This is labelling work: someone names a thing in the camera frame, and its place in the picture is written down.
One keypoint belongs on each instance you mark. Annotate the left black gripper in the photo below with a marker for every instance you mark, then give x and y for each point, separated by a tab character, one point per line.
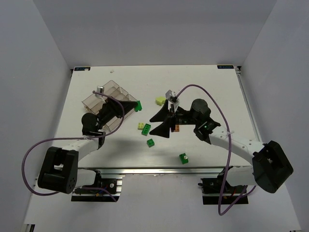
112	109

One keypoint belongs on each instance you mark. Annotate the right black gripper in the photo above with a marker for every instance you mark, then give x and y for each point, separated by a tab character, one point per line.
172	118

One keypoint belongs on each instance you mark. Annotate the green lego with printed face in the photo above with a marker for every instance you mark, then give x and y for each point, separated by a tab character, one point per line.
138	107

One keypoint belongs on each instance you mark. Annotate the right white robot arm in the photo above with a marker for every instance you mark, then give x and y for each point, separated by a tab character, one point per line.
269	167

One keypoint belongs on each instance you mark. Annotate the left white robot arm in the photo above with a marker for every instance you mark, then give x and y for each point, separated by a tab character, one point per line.
60	171

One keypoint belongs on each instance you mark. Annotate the orange 2x4 lego plate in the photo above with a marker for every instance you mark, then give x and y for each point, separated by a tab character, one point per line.
177	128

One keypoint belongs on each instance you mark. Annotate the upturned green 2x4 lego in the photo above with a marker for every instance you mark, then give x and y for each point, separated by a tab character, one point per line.
146	129

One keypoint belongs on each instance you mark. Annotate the light yellow 2x2 lego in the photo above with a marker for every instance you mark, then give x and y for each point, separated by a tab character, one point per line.
141	126

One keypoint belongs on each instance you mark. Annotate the light yellow-green curved lego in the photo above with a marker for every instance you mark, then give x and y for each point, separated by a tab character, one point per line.
160	100

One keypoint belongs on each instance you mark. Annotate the green 2x2 lego brick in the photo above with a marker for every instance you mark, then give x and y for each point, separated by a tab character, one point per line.
150	143

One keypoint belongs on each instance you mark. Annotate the clear compartment organizer tray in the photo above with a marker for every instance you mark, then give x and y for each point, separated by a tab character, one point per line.
93	104

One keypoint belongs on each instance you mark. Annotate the green lego with eyes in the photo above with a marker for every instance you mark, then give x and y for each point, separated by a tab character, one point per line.
183	158

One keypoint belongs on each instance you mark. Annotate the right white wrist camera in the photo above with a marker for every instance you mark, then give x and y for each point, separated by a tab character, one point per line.
173	99

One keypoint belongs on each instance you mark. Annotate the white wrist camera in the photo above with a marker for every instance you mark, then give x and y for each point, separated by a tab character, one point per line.
173	99
99	92

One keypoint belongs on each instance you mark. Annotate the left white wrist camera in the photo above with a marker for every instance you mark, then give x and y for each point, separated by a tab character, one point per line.
99	92

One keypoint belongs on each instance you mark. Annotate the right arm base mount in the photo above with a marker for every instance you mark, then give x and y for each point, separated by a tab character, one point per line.
211	180

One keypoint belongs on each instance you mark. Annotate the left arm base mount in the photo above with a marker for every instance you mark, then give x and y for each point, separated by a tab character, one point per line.
106	187

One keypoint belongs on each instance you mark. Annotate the aluminium table edge rail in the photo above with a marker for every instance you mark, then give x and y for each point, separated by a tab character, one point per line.
253	116

